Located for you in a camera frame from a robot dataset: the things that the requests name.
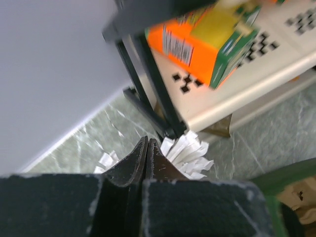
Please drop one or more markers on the brown snack packet under shelf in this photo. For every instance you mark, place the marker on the brown snack packet under shelf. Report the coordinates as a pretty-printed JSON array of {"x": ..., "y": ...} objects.
[{"x": 221, "y": 128}]

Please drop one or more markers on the orange yellow crayon box left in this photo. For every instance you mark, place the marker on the orange yellow crayon box left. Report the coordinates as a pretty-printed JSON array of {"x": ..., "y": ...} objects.
[{"x": 210, "y": 42}]

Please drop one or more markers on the black plastic cup lid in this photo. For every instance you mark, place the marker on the black plastic cup lid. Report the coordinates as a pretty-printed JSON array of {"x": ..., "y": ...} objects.
[{"x": 291, "y": 221}]

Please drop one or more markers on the cream checkered two-tier shelf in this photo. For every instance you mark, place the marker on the cream checkered two-tier shelf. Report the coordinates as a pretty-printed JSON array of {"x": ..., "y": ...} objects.
[{"x": 175, "y": 101}]

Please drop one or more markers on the green paper gift bag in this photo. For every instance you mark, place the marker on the green paper gift bag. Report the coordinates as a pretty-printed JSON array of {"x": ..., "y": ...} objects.
[{"x": 284, "y": 182}]

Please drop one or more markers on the brown two-cup carrier tray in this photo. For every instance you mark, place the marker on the brown two-cup carrier tray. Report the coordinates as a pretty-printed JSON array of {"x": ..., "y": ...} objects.
[{"x": 301, "y": 197}]

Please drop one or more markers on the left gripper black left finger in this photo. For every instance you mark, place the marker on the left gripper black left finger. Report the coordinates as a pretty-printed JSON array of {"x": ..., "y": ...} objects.
[{"x": 75, "y": 205}]

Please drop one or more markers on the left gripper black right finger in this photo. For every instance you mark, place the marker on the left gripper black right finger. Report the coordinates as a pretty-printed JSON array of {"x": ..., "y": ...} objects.
[{"x": 173, "y": 207}]

